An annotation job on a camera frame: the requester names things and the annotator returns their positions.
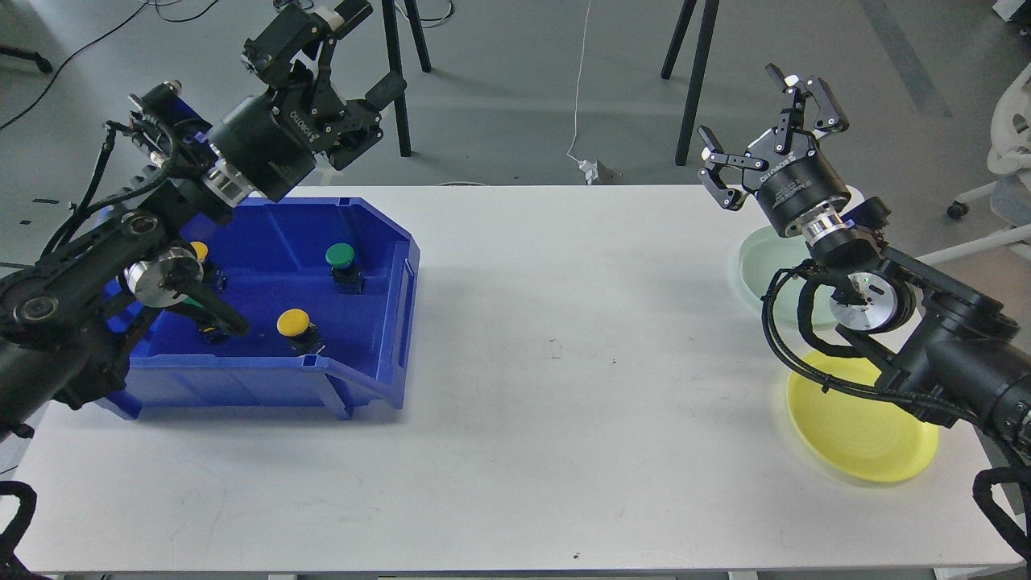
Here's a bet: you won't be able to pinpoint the blue plastic bin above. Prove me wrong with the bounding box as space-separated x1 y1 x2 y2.
98 196 420 420

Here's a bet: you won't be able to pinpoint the pale green plate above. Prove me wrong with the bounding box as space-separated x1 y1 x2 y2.
736 186 865 329

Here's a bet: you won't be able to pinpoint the black floor cable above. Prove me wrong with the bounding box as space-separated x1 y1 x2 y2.
0 0 222 131

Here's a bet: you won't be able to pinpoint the white power adapter cable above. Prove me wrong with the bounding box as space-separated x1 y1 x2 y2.
565 0 603 184

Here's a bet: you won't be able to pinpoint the white office chair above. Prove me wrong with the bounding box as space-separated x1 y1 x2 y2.
918 66 1030 265

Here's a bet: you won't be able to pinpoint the black stand legs left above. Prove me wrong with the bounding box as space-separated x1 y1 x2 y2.
380 1 433 158

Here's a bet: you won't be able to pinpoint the black stand legs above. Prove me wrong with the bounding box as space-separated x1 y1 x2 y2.
660 1 719 168
380 1 433 158

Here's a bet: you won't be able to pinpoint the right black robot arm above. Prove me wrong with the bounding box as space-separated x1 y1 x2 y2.
698 64 1030 559

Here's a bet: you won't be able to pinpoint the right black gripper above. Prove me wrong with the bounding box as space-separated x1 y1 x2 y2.
697 63 851 238

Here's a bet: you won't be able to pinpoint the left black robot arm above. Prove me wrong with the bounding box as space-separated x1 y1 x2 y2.
2 1 408 438

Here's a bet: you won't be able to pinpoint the yellow plate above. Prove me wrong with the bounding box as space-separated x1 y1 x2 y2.
785 371 940 484

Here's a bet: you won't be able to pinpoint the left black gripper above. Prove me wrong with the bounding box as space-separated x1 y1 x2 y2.
209 1 408 201

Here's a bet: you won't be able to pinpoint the black stand legs right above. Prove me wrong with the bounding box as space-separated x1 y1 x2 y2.
660 1 719 168

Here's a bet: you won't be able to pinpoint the yellow push button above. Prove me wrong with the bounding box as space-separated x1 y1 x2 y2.
275 308 325 355
190 241 228 292

